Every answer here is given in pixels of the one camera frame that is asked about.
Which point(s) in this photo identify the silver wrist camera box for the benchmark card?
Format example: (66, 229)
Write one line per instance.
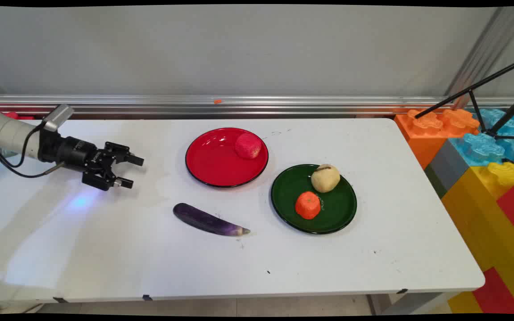
(58, 117)

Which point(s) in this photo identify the black tripod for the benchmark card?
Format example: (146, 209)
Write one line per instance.
(489, 80)

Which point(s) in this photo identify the yellow giant building block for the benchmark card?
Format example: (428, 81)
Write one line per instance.
(480, 223)

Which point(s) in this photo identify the grey giant building block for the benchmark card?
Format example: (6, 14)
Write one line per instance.
(446, 167)

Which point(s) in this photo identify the dark green round plate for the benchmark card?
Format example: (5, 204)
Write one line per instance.
(328, 209)

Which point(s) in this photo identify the orange carrot piece toy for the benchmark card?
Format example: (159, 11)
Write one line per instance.
(308, 205)

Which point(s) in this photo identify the aluminium rail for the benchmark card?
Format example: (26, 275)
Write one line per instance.
(257, 106)

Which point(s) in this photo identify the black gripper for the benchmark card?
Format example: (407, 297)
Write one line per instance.
(72, 151)

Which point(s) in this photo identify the beige toy potato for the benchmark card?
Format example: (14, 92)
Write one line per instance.
(325, 179)

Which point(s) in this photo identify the grey table leg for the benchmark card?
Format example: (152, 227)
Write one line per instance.
(400, 304)

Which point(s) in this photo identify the red background object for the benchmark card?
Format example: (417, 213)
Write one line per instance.
(18, 116)

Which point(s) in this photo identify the orange giant building block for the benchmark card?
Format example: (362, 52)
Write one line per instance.
(422, 133)

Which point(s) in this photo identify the red round plate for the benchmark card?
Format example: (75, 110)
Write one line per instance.
(219, 160)

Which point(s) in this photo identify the blue giant building block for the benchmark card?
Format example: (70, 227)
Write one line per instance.
(484, 147)

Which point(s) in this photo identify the purple toy eggplant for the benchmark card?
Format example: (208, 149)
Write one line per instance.
(208, 220)

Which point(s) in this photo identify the diagonal aluminium post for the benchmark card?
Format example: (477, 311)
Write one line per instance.
(484, 58)

